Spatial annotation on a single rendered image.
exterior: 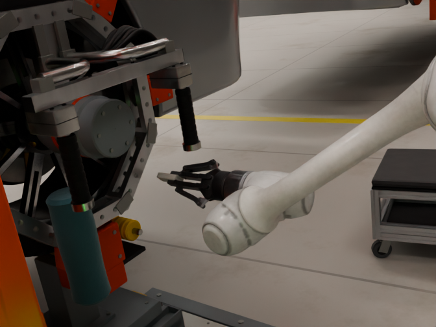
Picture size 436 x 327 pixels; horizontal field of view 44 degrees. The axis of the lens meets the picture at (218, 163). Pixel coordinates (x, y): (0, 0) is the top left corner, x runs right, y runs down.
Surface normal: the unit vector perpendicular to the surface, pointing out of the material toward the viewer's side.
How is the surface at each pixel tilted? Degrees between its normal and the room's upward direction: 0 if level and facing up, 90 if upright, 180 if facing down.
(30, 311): 90
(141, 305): 0
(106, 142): 90
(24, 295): 90
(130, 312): 0
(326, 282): 0
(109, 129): 90
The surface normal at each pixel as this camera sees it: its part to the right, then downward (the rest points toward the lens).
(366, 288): -0.14, -0.93
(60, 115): 0.80, 0.10
